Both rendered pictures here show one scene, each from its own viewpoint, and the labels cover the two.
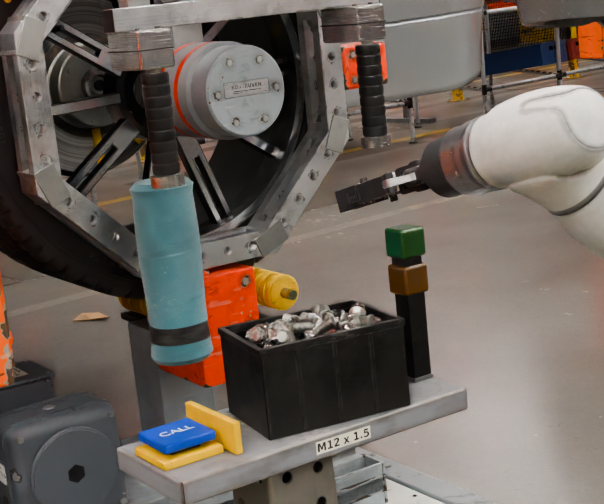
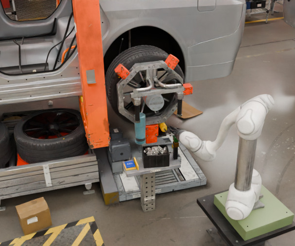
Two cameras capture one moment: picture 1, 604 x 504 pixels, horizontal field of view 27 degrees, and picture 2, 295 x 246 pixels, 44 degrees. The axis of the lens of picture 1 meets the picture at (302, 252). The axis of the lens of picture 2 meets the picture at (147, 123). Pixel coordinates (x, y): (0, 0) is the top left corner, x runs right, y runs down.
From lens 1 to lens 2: 1.50 m
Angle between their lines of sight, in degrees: 25
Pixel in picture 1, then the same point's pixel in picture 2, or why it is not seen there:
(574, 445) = (229, 154)
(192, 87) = (147, 101)
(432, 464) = not seen: hidden behind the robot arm
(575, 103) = (191, 140)
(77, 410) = (123, 143)
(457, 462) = not seen: hidden behind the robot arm
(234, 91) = (154, 103)
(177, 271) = (139, 130)
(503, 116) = (183, 136)
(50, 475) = (116, 153)
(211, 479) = (132, 174)
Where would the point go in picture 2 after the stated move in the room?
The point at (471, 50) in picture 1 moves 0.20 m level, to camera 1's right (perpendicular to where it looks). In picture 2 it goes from (228, 69) to (250, 71)
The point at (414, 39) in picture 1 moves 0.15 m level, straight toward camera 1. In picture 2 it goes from (214, 68) to (210, 73)
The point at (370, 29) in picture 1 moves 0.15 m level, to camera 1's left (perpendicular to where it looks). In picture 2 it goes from (180, 97) to (161, 94)
